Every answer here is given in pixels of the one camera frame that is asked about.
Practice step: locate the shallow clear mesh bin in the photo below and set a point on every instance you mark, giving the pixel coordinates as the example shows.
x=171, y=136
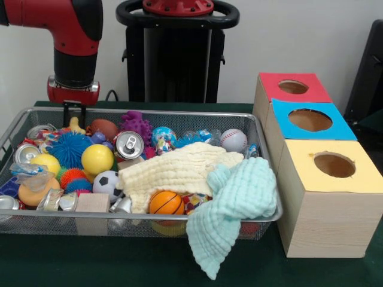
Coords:
x=45, y=227

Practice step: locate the blue globe ball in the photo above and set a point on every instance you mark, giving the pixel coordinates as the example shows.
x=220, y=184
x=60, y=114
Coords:
x=163, y=134

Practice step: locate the plain wooden block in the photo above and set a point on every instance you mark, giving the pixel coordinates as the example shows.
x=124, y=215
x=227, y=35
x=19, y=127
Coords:
x=92, y=203

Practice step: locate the mint green cloth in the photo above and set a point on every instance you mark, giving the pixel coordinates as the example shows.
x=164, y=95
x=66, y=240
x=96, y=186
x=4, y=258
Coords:
x=227, y=209

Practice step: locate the wooden box with three holes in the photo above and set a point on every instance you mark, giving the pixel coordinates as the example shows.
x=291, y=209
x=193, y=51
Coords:
x=329, y=224

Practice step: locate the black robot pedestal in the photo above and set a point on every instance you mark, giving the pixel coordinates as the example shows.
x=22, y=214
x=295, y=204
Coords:
x=167, y=59

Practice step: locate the yellow plush duck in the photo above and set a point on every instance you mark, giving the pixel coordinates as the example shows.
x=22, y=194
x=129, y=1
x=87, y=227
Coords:
x=75, y=125

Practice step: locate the cream yellow cloth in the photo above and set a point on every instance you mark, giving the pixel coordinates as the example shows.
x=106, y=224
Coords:
x=179, y=170

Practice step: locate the small yellow ball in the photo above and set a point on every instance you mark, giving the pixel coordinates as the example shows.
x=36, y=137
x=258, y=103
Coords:
x=46, y=163

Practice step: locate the black white soccer ball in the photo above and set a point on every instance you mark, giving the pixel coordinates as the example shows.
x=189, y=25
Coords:
x=107, y=185

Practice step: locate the large yellow ball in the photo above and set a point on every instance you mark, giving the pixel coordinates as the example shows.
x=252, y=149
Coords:
x=97, y=158

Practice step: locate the dark green side table cloth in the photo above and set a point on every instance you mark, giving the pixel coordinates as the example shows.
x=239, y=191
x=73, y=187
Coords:
x=374, y=119

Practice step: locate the white baseball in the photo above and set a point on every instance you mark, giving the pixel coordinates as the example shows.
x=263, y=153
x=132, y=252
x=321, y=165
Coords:
x=234, y=140

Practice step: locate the silver drink can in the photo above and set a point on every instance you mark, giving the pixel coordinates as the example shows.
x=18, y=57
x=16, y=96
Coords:
x=129, y=145

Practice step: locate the orange toy basketball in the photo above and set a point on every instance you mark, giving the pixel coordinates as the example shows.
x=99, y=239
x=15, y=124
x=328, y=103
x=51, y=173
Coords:
x=167, y=203

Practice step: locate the black chair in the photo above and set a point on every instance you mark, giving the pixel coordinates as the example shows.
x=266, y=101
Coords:
x=371, y=74

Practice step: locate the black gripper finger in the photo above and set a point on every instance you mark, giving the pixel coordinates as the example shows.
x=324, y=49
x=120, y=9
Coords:
x=66, y=115
x=83, y=115

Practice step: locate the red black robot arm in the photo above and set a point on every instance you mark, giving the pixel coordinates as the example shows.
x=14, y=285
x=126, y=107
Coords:
x=74, y=30

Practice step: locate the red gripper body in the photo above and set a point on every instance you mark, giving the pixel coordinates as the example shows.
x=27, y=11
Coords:
x=73, y=94

